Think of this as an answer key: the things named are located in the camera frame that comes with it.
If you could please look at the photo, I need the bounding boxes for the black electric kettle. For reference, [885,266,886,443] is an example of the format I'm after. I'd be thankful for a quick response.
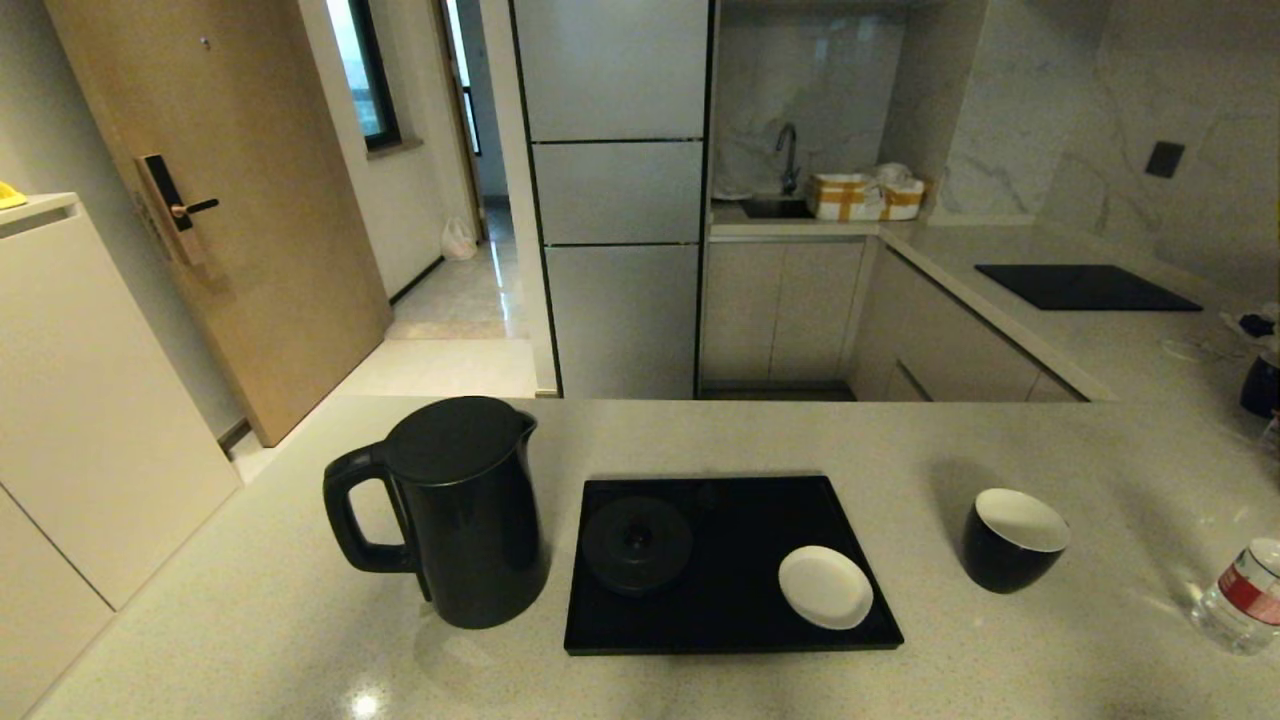
[322,396,550,630]

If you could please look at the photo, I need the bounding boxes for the black mug white inside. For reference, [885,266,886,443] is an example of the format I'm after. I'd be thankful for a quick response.
[963,488,1072,595]

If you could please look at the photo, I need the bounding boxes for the clear bottle red cap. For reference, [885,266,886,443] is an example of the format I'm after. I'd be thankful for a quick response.
[1193,538,1280,657]

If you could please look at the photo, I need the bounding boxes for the black round kettle base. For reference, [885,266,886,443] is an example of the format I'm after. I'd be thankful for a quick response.
[583,496,695,597]

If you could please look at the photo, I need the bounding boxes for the beige under-sink cabinets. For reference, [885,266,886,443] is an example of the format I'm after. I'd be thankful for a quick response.
[700,240,869,389]

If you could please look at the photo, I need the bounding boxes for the tall grey panel cabinet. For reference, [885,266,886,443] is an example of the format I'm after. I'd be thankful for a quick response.
[510,0,716,399]

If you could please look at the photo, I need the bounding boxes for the kitchen sink basin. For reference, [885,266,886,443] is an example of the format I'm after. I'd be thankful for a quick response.
[742,196,816,221]

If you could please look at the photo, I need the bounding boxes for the dark kitchen faucet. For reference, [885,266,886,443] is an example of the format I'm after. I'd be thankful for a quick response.
[776,124,803,197]

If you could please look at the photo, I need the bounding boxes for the yellow white box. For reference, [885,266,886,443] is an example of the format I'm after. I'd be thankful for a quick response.
[808,174,886,222]

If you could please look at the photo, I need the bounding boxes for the black rectangular tray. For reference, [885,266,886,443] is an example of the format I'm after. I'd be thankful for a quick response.
[563,475,905,657]

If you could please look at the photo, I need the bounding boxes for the white round saucer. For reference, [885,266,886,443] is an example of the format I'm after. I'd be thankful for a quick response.
[778,545,875,631]

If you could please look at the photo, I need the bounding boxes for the small cardboard box white bag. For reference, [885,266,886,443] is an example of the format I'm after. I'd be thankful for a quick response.
[878,163,929,222]

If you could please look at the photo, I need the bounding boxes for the beige counter side cabinets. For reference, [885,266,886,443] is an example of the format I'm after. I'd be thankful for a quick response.
[850,243,1091,403]

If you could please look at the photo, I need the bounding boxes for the dark framed window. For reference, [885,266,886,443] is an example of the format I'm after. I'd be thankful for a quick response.
[328,0,403,154]

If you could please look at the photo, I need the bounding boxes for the light wooden door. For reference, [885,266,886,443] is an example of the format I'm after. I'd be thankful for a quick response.
[45,0,393,447]

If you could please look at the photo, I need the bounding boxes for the black induction cooktop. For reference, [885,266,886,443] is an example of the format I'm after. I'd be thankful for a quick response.
[975,264,1205,312]

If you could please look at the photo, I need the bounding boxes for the white storage cabinet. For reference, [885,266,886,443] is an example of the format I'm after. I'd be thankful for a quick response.
[0,193,244,720]

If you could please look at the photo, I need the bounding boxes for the dark round container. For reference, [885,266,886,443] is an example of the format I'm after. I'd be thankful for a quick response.
[1241,356,1280,419]

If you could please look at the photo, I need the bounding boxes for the black gold door lock handle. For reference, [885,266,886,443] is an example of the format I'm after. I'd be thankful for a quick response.
[135,154,219,269]

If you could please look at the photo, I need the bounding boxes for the white cable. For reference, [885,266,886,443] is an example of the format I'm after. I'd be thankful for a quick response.
[1163,336,1241,364]

